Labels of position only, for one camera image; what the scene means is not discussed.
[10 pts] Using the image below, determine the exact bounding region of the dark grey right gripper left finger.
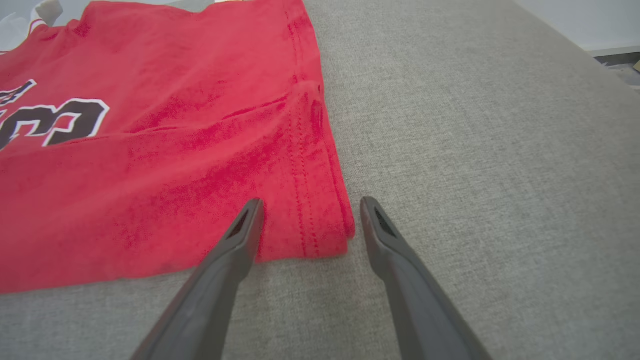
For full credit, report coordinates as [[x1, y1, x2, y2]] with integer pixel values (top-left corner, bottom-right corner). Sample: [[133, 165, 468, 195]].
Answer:
[[131, 198, 265, 360]]

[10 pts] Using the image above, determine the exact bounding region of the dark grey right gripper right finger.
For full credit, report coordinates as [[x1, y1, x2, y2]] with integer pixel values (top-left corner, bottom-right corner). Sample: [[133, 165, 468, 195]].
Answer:
[[360, 196, 493, 360]]

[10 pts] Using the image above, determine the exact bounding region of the red jersey with white trim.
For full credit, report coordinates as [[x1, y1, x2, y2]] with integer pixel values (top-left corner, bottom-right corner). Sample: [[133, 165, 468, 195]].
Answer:
[[0, 0, 356, 295]]

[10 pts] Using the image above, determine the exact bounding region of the grey fabric sofa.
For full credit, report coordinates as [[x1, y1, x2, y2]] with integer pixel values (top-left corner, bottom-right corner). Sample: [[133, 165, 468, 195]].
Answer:
[[0, 0, 640, 360]]

